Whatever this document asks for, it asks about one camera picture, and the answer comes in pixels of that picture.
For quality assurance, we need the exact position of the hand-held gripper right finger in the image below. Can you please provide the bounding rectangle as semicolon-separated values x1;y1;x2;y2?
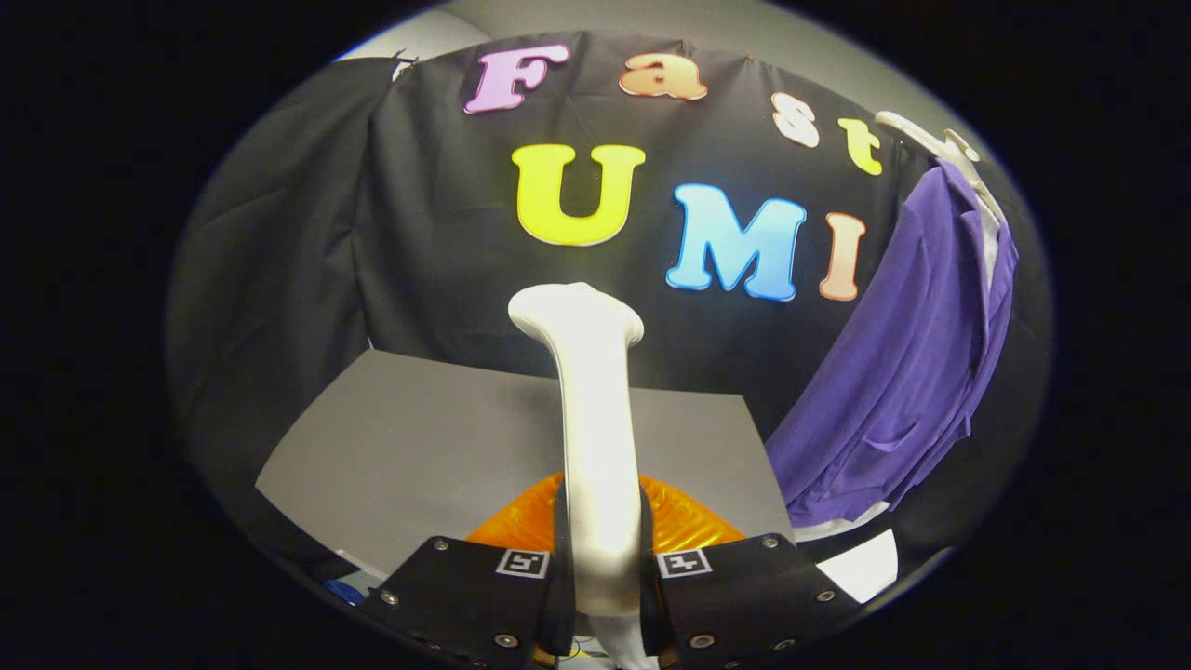
637;475;866;669

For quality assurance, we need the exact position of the black backdrop cloth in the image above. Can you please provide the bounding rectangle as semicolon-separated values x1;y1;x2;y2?
354;33;941;438

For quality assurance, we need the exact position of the white clothes hanger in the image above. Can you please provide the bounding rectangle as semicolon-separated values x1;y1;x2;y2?
875;110;1006;224

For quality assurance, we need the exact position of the white sheet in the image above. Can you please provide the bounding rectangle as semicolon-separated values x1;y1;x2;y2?
819;529;899;604

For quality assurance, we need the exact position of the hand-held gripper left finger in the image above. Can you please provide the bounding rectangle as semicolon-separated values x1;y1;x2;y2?
358;472;578;669

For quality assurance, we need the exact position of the white garment steamer nozzle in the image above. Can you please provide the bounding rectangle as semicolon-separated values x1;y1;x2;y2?
508;282;660;669

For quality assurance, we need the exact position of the black quilted side cloth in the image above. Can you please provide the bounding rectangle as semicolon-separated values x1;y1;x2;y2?
893;158;1054;559
167;56;410;570

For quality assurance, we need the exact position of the purple corduroy jacket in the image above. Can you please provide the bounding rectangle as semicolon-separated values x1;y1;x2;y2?
765;160;1020;529

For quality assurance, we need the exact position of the grey cabinet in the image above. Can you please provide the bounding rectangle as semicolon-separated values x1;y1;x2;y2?
256;349;796;583

